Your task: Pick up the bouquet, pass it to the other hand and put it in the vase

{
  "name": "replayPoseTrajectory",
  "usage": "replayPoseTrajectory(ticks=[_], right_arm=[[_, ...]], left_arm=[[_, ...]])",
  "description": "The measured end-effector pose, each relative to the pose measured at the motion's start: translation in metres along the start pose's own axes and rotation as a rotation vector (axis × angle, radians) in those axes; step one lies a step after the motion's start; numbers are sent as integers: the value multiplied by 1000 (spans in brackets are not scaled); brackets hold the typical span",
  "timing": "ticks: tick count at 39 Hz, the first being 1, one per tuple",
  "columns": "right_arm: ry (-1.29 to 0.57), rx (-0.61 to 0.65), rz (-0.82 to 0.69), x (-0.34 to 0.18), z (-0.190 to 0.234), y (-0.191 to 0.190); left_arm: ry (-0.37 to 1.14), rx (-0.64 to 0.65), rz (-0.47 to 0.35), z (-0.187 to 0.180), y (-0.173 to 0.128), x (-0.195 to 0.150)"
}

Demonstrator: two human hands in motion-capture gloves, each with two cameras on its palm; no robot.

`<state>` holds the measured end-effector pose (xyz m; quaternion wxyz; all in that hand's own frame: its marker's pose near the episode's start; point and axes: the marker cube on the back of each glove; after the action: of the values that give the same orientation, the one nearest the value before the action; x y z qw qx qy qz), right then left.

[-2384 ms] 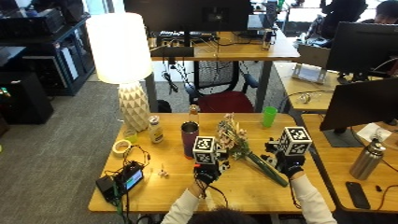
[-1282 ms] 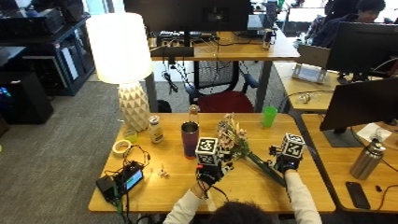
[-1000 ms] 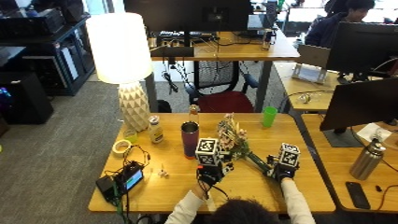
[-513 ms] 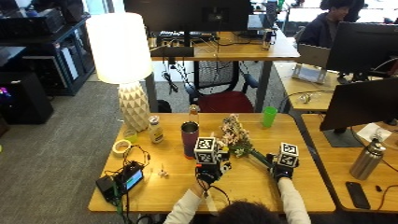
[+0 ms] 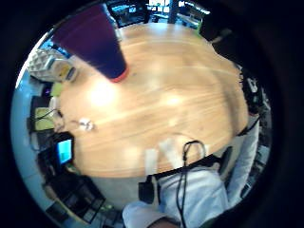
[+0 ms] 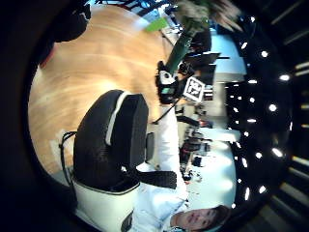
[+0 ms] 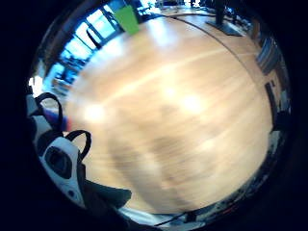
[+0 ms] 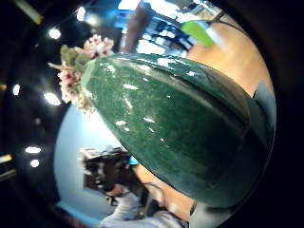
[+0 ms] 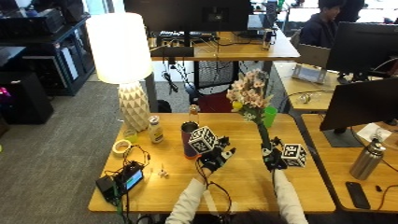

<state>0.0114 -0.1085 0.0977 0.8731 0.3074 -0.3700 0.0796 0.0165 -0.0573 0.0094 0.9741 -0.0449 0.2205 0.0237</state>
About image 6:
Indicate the flower bouquet with green stem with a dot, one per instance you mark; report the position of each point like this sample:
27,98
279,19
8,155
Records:
180,48

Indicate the white marker cube right glove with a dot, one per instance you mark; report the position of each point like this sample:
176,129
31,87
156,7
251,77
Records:
194,89

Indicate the green paper sheet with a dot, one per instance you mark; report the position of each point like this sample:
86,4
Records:
157,24

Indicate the the person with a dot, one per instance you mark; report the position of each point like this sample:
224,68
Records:
157,203

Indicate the black bulky item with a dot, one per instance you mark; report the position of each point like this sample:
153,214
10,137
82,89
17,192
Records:
69,24

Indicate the group of ceiling spot lamps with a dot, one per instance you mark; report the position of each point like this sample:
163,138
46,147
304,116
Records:
272,107

